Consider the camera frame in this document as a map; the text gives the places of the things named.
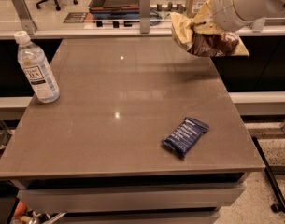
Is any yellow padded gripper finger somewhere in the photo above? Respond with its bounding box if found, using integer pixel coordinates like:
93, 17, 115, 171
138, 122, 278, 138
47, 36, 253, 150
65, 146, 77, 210
193, 0, 213, 24

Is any right metal glass bracket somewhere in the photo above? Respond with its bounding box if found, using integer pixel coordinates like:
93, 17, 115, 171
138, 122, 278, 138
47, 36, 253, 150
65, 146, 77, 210
250, 17, 266, 32

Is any middle metal glass bracket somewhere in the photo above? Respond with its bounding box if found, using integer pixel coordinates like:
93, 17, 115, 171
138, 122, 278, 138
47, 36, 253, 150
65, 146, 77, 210
139, 0, 150, 34

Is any blue snack bar wrapper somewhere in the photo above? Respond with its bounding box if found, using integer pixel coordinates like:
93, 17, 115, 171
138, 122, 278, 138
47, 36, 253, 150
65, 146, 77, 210
162, 118, 209, 158

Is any left metal glass bracket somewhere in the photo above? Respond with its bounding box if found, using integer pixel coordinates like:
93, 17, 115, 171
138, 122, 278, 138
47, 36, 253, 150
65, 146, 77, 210
11, 0, 37, 35

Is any black floor stand bar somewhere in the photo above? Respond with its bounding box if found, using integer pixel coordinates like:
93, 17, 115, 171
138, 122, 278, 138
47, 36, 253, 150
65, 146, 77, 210
252, 137, 285, 213

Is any clear tea plastic bottle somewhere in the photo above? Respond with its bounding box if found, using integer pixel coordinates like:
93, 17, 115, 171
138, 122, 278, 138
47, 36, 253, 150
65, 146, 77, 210
14, 31, 60, 103

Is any brown sea salt chip bag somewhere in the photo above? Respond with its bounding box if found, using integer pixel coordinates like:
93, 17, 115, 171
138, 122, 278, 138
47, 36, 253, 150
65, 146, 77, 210
171, 12, 249, 57

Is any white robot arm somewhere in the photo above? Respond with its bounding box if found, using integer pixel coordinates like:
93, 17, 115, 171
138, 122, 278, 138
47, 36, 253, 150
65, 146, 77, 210
192, 0, 285, 34

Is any grey cabinet drawer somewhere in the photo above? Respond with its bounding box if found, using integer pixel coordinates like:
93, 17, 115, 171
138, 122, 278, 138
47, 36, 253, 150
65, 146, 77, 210
18, 183, 246, 213

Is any metal glass bracket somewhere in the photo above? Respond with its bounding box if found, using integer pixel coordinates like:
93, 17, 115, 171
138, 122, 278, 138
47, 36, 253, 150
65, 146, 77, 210
250, 17, 266, 32
139, 0, 150, 34
11, 0, 37, 35

